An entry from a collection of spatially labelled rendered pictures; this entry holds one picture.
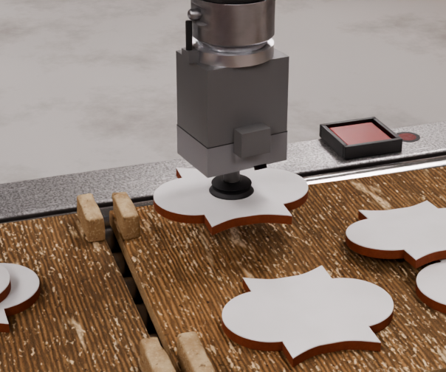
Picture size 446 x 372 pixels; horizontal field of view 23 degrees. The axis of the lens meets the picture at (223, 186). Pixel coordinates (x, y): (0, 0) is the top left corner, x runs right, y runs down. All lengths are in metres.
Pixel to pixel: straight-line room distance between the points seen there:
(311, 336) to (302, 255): 0.15
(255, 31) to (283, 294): 0.23
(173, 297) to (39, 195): 0.29
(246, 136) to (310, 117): 2.86
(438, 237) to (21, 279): 0.39
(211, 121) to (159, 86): 3.15
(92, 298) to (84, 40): 3.73
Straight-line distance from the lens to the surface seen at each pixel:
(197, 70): 0.95
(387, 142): 1.30
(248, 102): 0.97
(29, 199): 1.20
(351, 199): 1.14
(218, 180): 1.03
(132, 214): 1.05
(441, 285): 0.98
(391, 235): 1.04
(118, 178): 1.24
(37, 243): 1.07
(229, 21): 0.93
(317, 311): 0.93
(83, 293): 0.98
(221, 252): 1.03
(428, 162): 1.28
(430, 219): 1.08
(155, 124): 3.76
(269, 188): 1.04
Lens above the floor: 1.44
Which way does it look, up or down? 26 degrees down
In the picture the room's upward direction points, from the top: straight up
